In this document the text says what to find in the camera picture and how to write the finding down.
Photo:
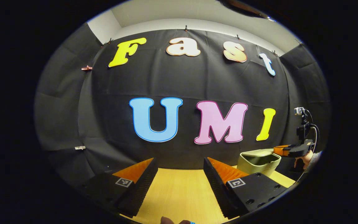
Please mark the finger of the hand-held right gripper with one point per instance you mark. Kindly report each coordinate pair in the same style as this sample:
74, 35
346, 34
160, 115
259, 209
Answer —
281, 150

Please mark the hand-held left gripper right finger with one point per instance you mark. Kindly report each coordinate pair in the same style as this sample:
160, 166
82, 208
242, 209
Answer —
218, 189

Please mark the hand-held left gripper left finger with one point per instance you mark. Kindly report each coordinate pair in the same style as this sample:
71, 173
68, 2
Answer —
141, 189

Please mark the light green garbage bin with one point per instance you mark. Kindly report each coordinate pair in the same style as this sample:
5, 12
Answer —
253, 166

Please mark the wooden desktop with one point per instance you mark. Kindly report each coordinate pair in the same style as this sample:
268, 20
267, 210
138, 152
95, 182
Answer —
182, 193

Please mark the small white cloth clip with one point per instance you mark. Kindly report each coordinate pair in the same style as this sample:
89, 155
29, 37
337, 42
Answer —
80, 147

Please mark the black backdrop cloth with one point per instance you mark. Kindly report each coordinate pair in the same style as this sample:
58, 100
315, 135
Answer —
179, 81

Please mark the small red cloth clip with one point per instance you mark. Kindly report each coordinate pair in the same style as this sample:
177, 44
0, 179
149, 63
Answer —
86, 67

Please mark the row of black cloth clips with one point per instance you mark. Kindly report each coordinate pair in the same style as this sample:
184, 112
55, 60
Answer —
185, 28

